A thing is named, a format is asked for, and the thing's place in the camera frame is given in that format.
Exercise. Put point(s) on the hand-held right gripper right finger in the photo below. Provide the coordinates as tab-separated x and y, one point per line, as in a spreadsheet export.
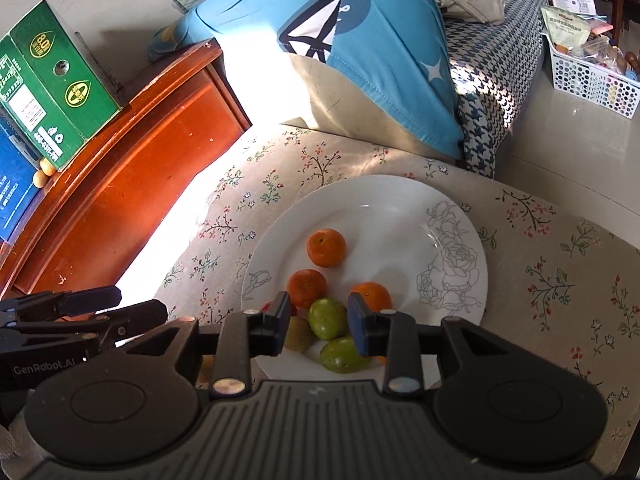
356	326

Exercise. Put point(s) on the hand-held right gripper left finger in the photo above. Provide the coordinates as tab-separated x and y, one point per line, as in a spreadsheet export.
282	321

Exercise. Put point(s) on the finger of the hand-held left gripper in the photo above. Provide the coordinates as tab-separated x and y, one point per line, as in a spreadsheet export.
130	322
75	302

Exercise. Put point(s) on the brown kiwi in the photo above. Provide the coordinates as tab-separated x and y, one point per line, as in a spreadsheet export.
296	334

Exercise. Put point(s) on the green plum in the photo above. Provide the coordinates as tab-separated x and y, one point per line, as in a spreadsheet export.
327	318
341	356

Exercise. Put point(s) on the white floral-print plate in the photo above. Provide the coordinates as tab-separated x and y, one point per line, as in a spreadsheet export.
390	240

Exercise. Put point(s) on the red-brown wooden nightstand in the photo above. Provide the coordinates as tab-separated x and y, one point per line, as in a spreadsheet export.
125	185

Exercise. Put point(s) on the blue cardboard box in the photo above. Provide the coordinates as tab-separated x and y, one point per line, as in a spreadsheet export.
15	185

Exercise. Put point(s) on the green cardboard box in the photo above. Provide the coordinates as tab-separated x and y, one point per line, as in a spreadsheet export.
55	90

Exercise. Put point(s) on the blue printed pillow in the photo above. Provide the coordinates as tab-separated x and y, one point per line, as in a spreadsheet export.
380	50

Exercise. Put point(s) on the houndstooth sofa cover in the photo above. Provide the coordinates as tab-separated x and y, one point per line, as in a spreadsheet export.
495	75

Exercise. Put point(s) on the white perforated basket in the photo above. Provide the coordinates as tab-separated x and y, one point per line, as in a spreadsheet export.
595	82

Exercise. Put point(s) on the pale snack packet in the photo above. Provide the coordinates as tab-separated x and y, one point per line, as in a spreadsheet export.
565	25

